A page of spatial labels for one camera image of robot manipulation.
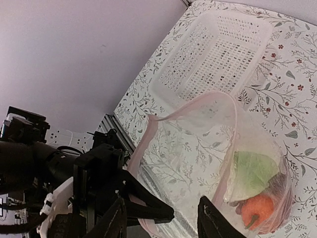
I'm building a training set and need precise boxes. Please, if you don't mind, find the white perforated plastic basket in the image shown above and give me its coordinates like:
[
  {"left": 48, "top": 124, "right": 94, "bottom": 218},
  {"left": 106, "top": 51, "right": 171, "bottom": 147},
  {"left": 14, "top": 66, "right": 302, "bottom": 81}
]
[{"left": 149, "top": 10, "right": 272, "bottom": 113}]

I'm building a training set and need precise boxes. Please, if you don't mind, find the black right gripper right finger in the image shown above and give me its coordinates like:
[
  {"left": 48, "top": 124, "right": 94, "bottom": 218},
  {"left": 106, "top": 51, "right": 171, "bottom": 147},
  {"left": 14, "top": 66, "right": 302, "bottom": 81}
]
[{"left": 197, "top": 196, "right": 245, "bottom": 238}]

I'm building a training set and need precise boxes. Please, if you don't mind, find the clear zip top bag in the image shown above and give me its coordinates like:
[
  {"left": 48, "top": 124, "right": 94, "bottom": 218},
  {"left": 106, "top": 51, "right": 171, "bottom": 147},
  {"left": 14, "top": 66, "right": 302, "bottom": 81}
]
[{"left": 127, "top": 91, "right": 292, "bottom": 238}]

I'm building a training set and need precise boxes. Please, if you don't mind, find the orange toy pumpkin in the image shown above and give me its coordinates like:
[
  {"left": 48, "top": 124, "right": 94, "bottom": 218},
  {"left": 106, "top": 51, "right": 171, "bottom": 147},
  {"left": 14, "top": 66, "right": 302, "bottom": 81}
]
[{"left": 241, "top": 194, "right": 274, "bottom": 231}]

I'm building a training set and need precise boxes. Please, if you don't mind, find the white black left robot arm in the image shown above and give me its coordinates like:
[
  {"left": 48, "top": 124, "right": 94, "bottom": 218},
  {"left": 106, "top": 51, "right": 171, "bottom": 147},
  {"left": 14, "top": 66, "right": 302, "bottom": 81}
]
[{"left": 0, "top": 142, "right": 174, "bottom": 238}]

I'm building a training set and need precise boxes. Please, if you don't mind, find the white toy cauliflower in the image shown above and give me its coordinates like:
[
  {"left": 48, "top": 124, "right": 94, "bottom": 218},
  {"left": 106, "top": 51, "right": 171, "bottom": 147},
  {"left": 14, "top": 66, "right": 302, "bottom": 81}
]
[{"left": 224, "top": 151, "right": 279, "bottom": 203}]

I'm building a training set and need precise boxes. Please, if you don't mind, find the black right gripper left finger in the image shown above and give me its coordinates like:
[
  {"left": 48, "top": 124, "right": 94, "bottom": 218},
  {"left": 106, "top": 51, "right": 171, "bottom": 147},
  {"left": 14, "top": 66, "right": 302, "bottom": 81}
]
[{"left": 85, "top": 198, "right": 127, "bottom": 238}]

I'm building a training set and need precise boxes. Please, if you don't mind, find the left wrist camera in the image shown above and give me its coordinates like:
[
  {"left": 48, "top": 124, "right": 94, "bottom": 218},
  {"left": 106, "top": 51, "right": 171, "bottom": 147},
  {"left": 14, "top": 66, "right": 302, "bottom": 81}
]
[{"left": 0, "top": 106, "right": 75, "bottom": 238}]

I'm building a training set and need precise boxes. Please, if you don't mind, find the dark red grape bunch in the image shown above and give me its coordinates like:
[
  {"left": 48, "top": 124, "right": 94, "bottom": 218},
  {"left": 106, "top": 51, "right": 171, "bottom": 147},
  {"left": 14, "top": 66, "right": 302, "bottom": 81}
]
[{"left": 228, "top": 172, "right": 292, "bottom": 234}]

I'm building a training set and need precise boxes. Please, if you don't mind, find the floral patterned table mat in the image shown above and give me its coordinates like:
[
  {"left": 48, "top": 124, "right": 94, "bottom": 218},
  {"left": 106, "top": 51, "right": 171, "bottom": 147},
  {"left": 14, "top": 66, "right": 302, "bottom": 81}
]
[{"left": 114, "top": 0, "right": 317, "bottom": 238}]

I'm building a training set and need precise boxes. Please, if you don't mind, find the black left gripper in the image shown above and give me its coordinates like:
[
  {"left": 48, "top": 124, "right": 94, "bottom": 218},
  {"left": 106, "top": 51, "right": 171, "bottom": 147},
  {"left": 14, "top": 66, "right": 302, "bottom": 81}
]
[{"left": 73, "top": 144, "right": 174, "bottom": 236}]

